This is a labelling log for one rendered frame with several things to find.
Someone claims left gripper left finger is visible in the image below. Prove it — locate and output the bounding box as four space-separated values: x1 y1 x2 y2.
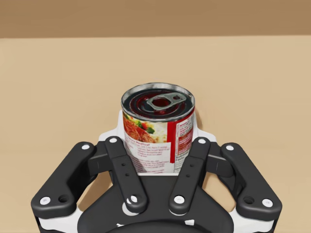
30 109 149 216

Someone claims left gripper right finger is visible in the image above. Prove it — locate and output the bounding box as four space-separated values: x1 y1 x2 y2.
168 118 283 223

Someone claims red and white can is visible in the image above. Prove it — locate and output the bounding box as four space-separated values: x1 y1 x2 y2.
121 83 196 174

